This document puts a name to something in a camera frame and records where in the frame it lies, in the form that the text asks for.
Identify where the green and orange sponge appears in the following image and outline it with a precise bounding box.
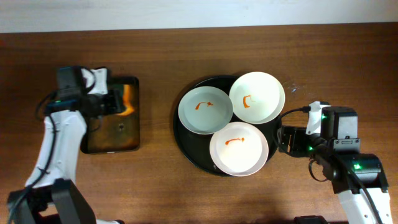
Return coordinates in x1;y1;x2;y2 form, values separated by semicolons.
118;84;135;116

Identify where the white plate bottom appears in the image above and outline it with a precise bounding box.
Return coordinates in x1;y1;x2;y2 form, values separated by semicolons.
209;122;269;177

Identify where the white plate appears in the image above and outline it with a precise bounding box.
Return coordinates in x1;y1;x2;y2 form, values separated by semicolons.
229;72;285;124
209;122;269;177

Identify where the grey-white plate with sauce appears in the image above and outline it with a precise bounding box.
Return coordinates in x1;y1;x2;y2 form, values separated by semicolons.
177;86;233;135

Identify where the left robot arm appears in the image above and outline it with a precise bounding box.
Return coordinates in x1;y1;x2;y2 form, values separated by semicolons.
7;65;124;223

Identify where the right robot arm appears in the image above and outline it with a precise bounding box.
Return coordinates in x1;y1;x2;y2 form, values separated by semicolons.
272;101;392;223

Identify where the black rectangular tray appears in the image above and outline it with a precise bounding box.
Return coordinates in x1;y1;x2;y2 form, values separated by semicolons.
80;77;140;154

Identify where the black round tray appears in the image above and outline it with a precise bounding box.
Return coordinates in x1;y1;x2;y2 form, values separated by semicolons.
172;75;282;177

